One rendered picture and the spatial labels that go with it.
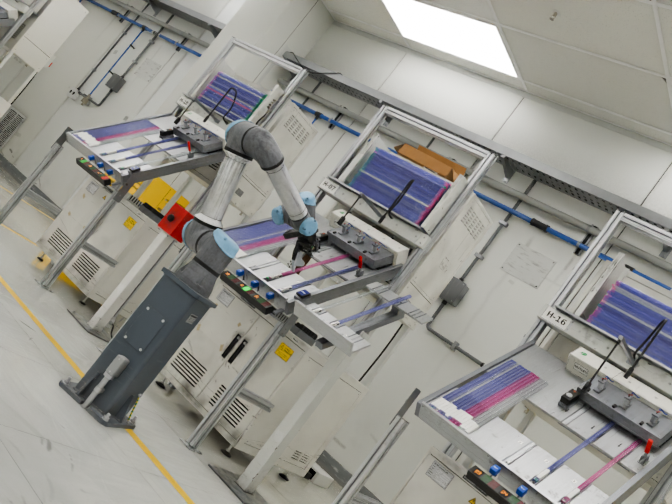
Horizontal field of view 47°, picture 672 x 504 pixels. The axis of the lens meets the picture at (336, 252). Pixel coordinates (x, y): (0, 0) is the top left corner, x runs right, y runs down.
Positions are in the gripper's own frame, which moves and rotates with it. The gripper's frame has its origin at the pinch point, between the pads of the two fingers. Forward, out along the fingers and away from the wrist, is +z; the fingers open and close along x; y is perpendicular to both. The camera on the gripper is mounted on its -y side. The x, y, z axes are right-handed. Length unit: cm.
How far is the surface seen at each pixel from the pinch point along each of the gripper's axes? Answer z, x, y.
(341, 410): 92, 14, 15
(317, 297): 11.5, -3.6, 10.9
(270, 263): 10.2, 4.1, -20.7
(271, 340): 18.8, -31.4, 6.8
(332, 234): 10.3, 42.2, -11.6
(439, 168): 1, 122, 6
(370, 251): 9.8, 39.3, 11.9
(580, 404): 15, 2, 127
